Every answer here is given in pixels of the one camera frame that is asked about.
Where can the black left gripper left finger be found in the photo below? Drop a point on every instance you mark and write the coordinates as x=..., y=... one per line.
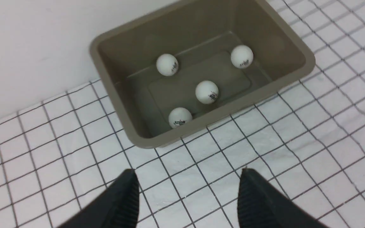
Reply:
x=116, y=207

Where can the white ball with logo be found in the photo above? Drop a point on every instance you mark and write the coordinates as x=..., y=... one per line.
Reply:
x=179, y=117

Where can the olive plastic bin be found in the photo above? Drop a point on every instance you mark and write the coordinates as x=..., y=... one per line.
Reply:
x=201, y=35

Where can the white black-grid tablecloth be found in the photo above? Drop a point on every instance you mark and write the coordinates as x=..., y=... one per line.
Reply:
x=308, y=141

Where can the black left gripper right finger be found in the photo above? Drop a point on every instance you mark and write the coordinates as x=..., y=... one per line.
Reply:
x=260, y=205

